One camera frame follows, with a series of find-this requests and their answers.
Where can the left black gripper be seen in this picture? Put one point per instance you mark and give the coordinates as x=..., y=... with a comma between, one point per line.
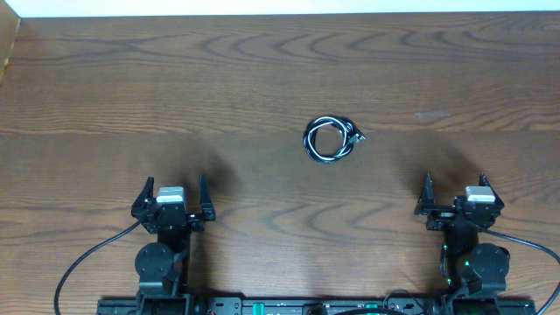
x=172, y=213

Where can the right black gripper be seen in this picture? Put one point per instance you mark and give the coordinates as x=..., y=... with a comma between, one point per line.
x=442, y=214

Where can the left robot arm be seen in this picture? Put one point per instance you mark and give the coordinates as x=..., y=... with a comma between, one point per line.
x=163, y=265

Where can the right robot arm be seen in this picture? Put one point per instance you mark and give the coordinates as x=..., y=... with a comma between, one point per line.
x=475, y=272

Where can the cardboard box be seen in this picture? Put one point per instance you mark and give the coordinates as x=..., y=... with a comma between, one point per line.
x=9, y=25

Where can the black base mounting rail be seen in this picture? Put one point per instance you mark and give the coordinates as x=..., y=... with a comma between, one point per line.
x=244, y=306

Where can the green clamp handle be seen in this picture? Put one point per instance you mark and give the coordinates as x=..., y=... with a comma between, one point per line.
x=259, y=309

